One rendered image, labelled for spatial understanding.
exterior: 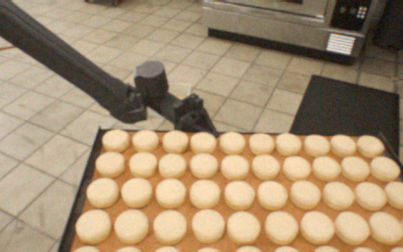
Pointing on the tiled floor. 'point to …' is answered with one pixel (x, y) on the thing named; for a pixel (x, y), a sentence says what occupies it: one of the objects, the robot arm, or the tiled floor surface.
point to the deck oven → (293, 25)
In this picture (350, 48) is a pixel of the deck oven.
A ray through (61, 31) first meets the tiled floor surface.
